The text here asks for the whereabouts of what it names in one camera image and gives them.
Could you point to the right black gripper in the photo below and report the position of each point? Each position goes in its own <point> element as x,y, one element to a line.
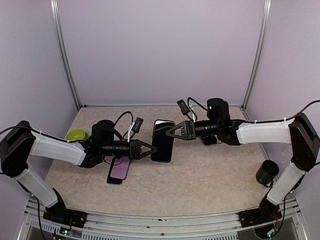
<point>190,123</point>

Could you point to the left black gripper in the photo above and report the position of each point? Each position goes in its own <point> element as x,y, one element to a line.
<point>135,149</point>

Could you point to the black phone case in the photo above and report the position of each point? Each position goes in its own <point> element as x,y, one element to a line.
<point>163,142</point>
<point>209,140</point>

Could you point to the purple phone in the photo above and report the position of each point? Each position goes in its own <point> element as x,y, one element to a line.
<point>120,168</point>

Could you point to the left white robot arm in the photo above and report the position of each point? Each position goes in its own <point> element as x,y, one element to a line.
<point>22,141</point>

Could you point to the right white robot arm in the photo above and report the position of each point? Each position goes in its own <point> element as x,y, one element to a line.
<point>296,131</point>

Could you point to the face-up phone under stack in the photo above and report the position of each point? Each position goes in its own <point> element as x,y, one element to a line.
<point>112,180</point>

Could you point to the green bowl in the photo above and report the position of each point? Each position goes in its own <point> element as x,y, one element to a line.
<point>77,135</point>

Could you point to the dark green mug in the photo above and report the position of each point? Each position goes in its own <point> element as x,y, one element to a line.
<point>266,173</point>

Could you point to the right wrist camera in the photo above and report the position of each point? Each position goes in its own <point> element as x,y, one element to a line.
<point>187,110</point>

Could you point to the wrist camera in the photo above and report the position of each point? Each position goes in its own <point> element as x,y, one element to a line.
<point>187,110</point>
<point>134,128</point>

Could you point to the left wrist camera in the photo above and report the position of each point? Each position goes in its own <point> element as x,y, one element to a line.
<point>134,128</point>

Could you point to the front aluminium rail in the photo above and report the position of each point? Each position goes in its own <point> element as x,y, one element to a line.
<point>102,226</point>

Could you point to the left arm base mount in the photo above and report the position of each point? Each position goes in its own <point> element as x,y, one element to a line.
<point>59,213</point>

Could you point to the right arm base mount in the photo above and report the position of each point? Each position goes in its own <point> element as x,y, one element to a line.
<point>264,213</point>

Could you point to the right aluminium frame post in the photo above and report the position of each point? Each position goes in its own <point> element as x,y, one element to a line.
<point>258,53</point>

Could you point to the aluminium frame post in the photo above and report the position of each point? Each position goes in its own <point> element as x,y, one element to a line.
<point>258,53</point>
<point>54,5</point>

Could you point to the left aluminium frame post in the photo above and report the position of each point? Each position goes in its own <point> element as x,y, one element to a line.
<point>54,5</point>

